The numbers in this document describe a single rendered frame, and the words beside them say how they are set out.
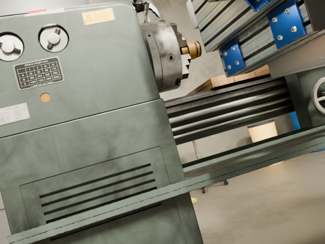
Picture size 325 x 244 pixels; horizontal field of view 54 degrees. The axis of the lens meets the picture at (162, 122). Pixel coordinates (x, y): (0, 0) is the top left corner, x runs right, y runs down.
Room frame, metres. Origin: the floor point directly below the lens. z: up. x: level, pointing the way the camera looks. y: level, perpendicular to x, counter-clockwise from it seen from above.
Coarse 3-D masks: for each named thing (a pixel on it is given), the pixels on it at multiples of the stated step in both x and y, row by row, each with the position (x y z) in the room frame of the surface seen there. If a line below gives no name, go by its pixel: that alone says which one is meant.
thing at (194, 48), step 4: (188, 44) 1.42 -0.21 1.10; (192, 44) 1.43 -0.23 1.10; (196, 44) 1.44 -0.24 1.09; (180, 48) 1.47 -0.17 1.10; (184, 48) 1.43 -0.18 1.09; (188, 48) 1.42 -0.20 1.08; (192, 48) 1.43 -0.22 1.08; (196, 48) 1.44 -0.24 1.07; (200, 48) 1.44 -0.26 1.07; (180, 52) 1.48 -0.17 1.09; (184, 52) 1.43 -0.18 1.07; (188, 52) 1.43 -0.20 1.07; (192, 52) 1.43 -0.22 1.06; (196, 52) 1.44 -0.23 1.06; (200, 52) 1.45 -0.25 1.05; (192, 56) 1.44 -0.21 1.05; (196, 56) 1.46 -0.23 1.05
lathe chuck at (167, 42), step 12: (156, 24) 1.32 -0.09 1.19; (168, 24) 1.32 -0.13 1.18; (156, 36) 1.28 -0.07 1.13; (168, 36) 1.29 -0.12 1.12; (168, 48) 1.28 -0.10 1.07; (180, 60) 1.30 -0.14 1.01; (168, 72) 1.31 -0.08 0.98; (180, 72) 1.33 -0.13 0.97; (168, 84) 1.36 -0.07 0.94; (180, 84) 1.40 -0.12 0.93
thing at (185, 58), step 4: (184, 56) 1.42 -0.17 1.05; (188, 56) 1.42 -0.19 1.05; (184, 60) 1.41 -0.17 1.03; (188, 60) 1.42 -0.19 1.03; (184, 64) 1.40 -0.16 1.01; (188, 64) 1.40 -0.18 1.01; (184, 68) 1.39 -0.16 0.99; (188, 68) 1.43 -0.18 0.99; (184, 72) 1.38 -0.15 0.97; (188, 72) 1.38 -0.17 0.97; (184, 76) 1.39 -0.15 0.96; (176, 80) 1.37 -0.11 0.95; (180, 80) 1.38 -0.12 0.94; (176, 84) 1.40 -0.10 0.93
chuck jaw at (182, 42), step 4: (172, 24) 1.36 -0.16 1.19; (176, 24) 1.36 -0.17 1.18; (176, 28) 1.37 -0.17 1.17; (176, 32) 1.38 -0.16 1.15; (176, 36) 1.39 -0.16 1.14; (180, 36) 1.40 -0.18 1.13; (180, 40) 1.41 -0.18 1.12; (184, 40) 1.41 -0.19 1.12; (180, 44) 1.41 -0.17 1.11; (184, 44) 1.42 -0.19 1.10
